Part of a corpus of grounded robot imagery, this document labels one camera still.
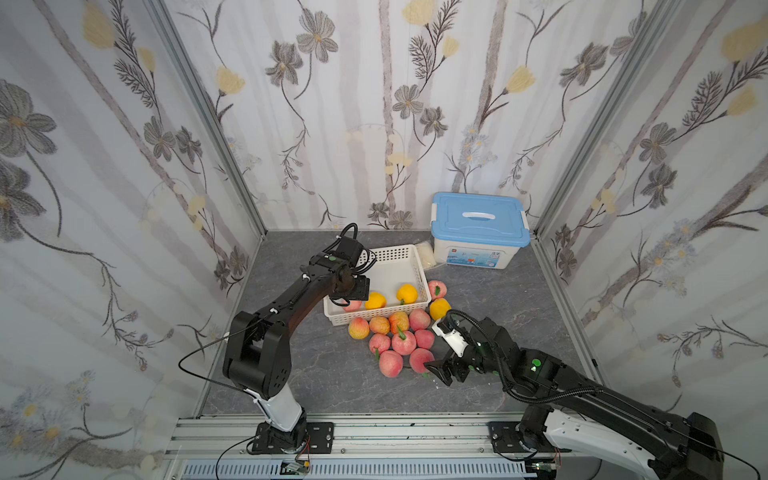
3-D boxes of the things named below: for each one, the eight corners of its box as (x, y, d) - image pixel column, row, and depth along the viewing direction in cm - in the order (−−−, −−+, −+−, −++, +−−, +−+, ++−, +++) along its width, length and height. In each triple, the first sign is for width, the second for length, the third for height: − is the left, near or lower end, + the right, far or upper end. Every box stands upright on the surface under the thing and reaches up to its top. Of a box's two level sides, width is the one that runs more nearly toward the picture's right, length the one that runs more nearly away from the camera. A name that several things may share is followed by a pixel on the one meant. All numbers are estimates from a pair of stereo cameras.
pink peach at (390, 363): (379, 378, 85) (379, 372, 81) (380, 356, 89) (379, 350, 85) (402, 378, 85) (402, 372, 81) (401, 356, 89) (402, 350, 85)
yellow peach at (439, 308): (435, 322, 97) (438, 313, 93) (427, 312, 100) (429, 303, 95) (448, 314, 99) (451, 305, 95) (439, 304, 102) (442, 295, 97)
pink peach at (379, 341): (368, 352, 90) (367, 346, 86) (373, 337, 93) (372, 331, 89) (386, 357, 89) (386, 351, 85) (391, 342, 92) (391, 336, 88)
